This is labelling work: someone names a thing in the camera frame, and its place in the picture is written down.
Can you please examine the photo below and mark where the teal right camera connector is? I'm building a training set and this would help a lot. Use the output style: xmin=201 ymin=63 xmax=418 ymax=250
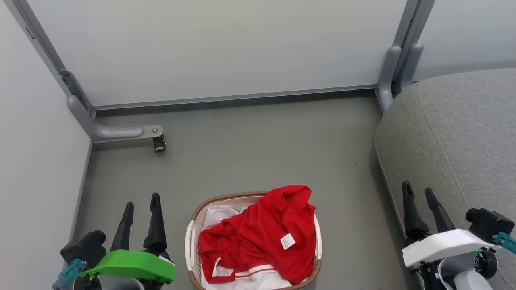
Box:
xmin=493 ymin=231 xmax=516 ymax=255

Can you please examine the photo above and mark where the teal camera connector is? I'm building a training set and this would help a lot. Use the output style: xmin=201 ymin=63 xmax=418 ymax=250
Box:
xmin=58 ymin=259 xmax=87 ymax=289
xmin=493 ymin=231 xmax=516 ymax=255

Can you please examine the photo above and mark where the red garment with white trim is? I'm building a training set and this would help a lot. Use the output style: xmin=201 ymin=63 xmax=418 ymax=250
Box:
xmin=198 ymin=185 xmax=317 ymax=285

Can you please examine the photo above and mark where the grey partition foot bar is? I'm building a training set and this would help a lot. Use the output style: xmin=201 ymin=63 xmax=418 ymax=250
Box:
xmin=67 ymin=94 xmax=164 ymax=143

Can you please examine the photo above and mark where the grey fabric sofa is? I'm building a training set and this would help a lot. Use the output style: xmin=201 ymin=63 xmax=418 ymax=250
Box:
xmin=375 ymin=68 xmax=516 ymax=290

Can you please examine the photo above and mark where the teal left camera connector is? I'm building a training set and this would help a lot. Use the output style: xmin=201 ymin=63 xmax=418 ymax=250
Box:
xmin=58 ymin=259 xmax=87 ymax=289

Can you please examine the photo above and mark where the grey partition base rail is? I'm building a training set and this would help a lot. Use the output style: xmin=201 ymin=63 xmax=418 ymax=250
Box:
xmin=93 ymin=84 xmax=378 ymax=111

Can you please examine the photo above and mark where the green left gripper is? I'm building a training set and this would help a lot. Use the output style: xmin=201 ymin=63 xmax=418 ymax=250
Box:
xmin=80 ymin=193 xmax=176 ymax=283

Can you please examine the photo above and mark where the white wicker-rimmed laundry basket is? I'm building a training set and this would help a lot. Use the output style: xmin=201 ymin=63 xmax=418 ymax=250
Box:
xmin=185 ymin=191 xmax=323 ymax=290

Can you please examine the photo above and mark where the grey partition post with bracket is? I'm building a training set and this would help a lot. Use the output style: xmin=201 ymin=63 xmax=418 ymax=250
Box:
xmin=4 ymin=0 xmax=96 ymax=119

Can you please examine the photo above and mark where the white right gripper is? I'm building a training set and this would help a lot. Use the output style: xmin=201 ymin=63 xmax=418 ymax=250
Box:
xmin=402 ymin=181 xmax=501 ymax=269

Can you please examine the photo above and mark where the grey double partition post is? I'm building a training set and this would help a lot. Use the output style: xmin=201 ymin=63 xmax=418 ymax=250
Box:
xmin=375 ymin=0 xmax=437 ymax=113

